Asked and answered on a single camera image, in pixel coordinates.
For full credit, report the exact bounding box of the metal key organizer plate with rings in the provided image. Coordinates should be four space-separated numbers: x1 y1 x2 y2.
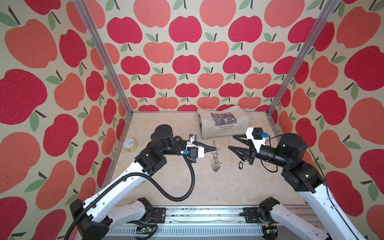
211 140 222 173

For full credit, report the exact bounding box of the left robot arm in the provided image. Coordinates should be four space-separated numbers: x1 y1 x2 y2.
64 125 217 240

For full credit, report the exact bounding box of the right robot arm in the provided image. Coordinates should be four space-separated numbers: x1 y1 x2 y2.
228 128 364 240

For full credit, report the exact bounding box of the beige canvas tote bag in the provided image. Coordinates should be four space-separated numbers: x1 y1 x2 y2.
198 106 249 139

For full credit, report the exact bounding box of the yellow tin can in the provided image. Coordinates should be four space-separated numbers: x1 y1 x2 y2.
123 139 137 152

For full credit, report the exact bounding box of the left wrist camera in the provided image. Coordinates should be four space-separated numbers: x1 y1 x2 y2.
183 134 199 158

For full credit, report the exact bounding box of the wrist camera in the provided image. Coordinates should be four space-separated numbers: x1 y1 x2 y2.
183 134 199 158
246 128 269 153

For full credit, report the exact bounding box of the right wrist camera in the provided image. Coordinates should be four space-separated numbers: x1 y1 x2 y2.
246 128 269 153

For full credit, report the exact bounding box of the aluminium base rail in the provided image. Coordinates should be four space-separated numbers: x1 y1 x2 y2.
140 206 270 226

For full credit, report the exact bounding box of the perforated cable tray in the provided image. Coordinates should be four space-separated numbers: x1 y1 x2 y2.
107 225 264 238

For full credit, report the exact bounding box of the black corrugated cable conduit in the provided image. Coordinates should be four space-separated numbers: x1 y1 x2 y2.
62 135 196 240

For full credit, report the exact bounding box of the aluminium corner post right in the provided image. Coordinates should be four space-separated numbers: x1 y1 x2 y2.
266 0 341 117

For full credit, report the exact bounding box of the aluminium corner post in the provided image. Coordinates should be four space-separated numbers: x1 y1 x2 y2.
266 0 341 117
74 0 133 118

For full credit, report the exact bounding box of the aluminium corner post left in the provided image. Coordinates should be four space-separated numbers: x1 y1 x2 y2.
74 0 133 118

